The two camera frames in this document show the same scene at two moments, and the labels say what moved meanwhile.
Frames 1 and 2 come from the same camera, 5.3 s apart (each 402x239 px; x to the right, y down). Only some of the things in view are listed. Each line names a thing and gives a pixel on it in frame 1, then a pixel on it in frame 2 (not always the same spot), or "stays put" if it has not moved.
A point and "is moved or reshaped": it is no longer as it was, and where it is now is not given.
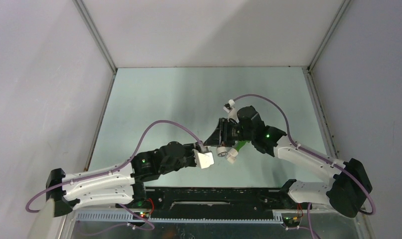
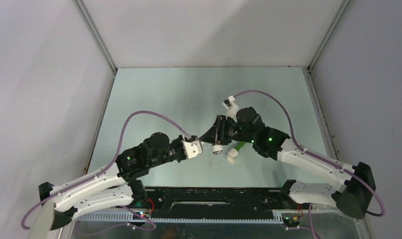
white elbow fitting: x=231 y=155 stays put
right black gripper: x=220 y=137 stays put
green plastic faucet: x=240 y=144 stays put
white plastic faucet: x=221 y=151 is moved or reshaped
